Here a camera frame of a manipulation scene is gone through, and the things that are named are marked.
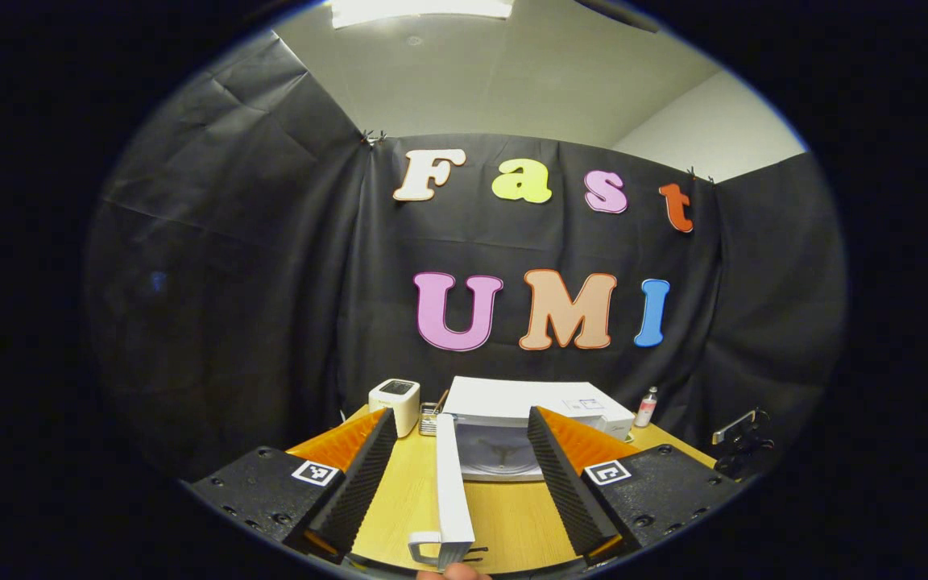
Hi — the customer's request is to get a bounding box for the small pink label bottle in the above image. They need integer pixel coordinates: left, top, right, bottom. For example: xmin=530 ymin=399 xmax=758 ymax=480
xmin=634 ymin=386 xmax=660 ymax=429

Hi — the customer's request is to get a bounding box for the ceiling light panel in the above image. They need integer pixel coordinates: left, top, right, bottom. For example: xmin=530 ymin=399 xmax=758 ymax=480
xmin=329 ymin=0 xmax=515 ymax=29

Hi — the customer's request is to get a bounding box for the black backdrop cloth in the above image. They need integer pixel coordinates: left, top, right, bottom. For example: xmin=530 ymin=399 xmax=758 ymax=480
xmin=85 ymin=32 xmax=847 ymax=484

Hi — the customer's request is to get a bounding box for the white toaster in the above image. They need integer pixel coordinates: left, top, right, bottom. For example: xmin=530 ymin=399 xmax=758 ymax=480
xmin=368 ymin=378 xmax=421 ymax=439

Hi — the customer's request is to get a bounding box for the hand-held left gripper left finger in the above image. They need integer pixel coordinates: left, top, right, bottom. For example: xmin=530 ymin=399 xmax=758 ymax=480
xmin=188 ymin=407 xmax=399 ymax=565

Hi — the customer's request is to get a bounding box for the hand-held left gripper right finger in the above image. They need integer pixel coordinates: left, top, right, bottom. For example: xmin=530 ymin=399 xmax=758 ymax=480
xmin=527 ymin=405 xmax=747 ymax=565

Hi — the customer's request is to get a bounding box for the white microwave oven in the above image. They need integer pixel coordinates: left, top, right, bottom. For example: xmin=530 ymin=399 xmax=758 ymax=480
xmin=408 ymin=375 xmax=636 ymax=570

